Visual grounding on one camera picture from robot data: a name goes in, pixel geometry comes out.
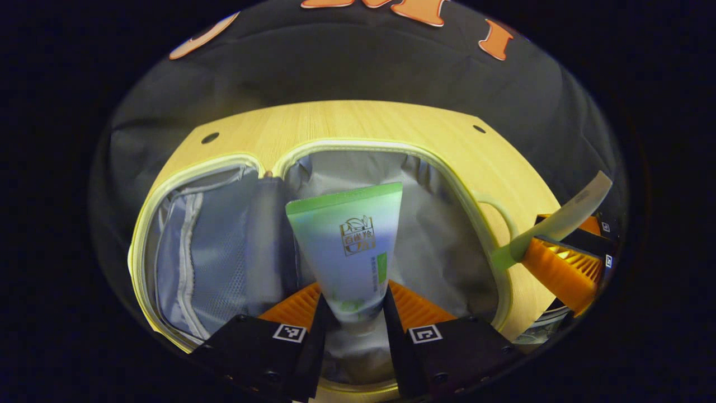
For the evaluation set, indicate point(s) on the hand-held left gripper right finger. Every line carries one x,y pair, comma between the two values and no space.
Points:
400,364

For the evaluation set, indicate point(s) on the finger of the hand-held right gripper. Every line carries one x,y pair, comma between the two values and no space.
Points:
592,225
559,274

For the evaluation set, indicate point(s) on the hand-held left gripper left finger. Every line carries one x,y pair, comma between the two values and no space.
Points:
316,358

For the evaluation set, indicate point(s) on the green and white cream tube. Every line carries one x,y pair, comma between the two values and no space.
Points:
352,263

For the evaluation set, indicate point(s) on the pale yellow suitcase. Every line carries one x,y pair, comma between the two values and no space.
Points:
442,235

